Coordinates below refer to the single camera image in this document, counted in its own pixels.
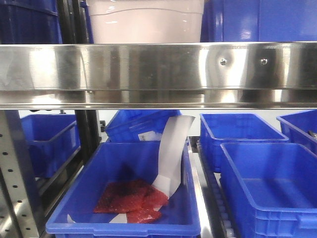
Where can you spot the back centre blue bin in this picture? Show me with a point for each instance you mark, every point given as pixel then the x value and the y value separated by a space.
pixel 138 125

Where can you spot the stainless steel shelf rail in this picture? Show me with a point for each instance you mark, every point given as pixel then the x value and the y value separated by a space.
pixel 243 75

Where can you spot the upper right blue crate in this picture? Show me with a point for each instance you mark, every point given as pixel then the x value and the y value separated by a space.
pixel 259 21

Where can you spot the front right blue bin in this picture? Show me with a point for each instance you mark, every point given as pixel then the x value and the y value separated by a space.
pixel 271 189

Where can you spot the front centre blue bin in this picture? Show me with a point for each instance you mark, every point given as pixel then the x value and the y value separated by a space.
pixel 74 216

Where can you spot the white paper strip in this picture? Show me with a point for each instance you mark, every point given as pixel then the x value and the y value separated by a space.
pixel 170 153

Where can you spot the red bubble wrap bag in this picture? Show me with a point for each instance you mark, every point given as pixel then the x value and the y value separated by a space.
pixel 137 199

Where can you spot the left blue bin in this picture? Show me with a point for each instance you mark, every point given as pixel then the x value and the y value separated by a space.
pixel 51 140

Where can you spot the far right blue bin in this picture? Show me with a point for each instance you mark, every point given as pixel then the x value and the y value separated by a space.
pixel 296 127

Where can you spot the blue crate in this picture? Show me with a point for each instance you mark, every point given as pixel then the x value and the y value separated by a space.
pixel 29 22
pixel 259 21

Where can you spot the back right blue bin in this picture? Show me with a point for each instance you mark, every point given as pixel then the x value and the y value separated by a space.
pixel 233 128

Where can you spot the upper left blue crate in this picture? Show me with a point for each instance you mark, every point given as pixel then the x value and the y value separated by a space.
pixel 29 22

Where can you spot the blue bin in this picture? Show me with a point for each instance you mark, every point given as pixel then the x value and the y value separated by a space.
pixel 138 125
pixel 74 216
pixel 51 140
pixel 296 127
pixel 271 189
pixel 233 128

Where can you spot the perforated steel shelf post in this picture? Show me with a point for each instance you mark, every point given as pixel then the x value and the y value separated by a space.
pixel 18 174

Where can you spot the pale pink storage bin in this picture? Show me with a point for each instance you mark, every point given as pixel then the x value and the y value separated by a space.
pixel 145 21

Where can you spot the white roller conveyor track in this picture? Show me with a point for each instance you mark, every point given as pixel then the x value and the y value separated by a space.
pixel 219 218

